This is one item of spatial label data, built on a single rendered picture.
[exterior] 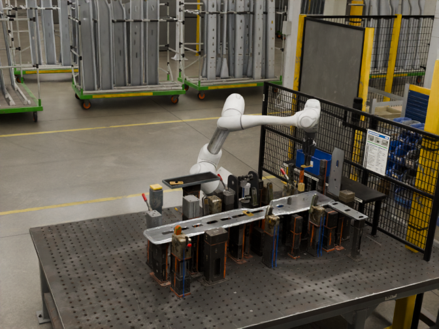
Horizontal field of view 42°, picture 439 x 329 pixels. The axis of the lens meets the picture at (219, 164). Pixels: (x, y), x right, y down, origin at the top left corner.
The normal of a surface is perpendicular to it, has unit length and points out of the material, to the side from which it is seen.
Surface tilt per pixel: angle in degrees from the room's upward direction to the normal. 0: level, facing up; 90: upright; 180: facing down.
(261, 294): 0
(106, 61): 86
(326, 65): 90
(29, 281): 0
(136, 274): 0
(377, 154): 90
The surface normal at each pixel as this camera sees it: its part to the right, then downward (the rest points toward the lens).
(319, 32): -0.92, 0.09
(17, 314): 0.04, -0.94
